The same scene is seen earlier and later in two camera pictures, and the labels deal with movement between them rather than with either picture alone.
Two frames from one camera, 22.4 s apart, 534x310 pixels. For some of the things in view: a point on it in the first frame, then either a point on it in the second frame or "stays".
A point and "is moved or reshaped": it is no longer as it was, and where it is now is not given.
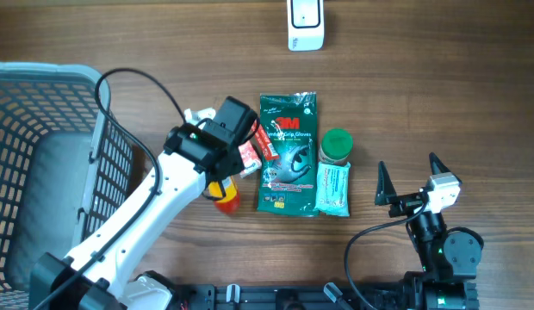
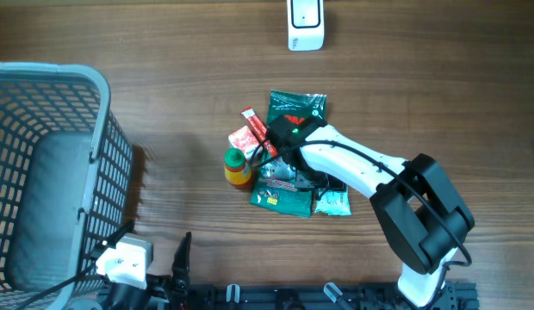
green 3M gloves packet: [289, 184] is moved or reshaped
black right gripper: [385, 190] → [303, 184]
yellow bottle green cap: [230, 203] is moved or reshaped
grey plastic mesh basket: [59, 168] stays
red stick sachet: [264, 143] stays
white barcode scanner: [306, 25] stays
